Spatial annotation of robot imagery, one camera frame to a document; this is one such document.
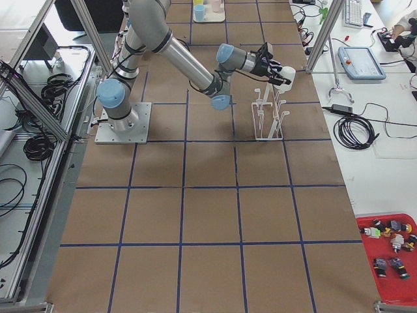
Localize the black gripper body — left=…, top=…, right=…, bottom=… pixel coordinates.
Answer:
left=250, top=52, right=272, bottom=77

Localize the white plastic cup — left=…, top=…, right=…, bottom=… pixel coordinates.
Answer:
left=277, top=66, right=296, bottom=94

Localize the light blue plastic cup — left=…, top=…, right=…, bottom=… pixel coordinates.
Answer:
left=194, top=4, right=205, bottom=23

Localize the cream serving tray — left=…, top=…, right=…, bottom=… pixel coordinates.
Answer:
left=192, top=0, right=225, bottom=23

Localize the black power adapter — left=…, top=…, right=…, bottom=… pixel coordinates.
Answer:
left=323, top=104, right=353, bottom=116

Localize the blue teach pendant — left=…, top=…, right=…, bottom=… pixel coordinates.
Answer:
left=338, top=47, right=386, bottom=81

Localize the white keyboard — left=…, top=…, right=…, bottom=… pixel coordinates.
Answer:
left=343, top=0, right=364, bottom=29

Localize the red parts tray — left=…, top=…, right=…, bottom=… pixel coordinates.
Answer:
left=356, top=213, right=416, bottom=306

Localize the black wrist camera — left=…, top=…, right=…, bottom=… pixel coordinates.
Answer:
left=257, top=42, right=274, bottom=60

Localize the white wire cup rack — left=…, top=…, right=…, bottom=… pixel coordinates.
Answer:
left=251, top=83, right=292, bottom=141

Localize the aluminium frame post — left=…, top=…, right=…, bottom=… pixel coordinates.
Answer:
left=306, top=0, right=345, bottom=74

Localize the green handled reacher grabber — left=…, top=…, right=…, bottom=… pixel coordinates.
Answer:
left=321, top=6, right=355, bottom=104

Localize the coiled black cable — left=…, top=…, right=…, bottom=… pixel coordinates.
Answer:
left=337, top=116, right=381, bottom=151

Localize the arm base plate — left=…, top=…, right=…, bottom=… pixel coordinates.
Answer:
left=95, top=102, right=152, bottom=144

